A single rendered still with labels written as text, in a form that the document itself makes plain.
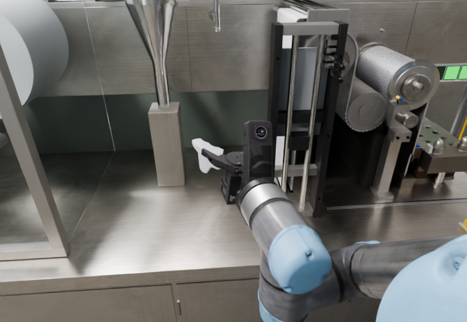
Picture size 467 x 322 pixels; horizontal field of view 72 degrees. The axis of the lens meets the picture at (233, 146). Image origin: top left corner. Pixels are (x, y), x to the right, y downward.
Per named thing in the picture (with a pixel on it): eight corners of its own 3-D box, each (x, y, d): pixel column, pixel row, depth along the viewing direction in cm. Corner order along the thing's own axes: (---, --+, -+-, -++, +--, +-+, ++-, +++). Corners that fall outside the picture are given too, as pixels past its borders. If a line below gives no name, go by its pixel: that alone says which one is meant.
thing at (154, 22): (149, 191, 107) (119, 5, 80) (156, 169, 120) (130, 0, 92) (192, 189, 108) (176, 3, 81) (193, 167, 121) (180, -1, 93)
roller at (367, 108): (344, 131, 97) (350, 92, 91) (318, 101, 120) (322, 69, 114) (383, 129, 98) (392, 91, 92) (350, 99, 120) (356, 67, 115)
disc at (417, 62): (383, 111, 95) (394, 60, 88) (381, 110, 95) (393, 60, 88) (431, 109, 96) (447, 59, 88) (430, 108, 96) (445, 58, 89)
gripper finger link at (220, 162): (196, 157, 60) (233, 176, 56) (197, 150, 60) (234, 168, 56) (212, 149, 64) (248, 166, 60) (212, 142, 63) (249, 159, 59)
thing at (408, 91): (411, 106, 92) (399, 87, 89) (407, 103, 94) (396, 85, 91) (435, 89, 90) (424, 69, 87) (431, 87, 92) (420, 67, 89)
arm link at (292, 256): (276, 309, 41) (281, 261, 37) (247, 246, 50) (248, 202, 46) (331, 291, 43) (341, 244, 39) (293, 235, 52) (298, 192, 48)
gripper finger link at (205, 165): (181, 165, 66) (216, 183, 61) (183, 139, 63) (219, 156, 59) (192, 160, 68) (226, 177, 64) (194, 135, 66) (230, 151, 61)
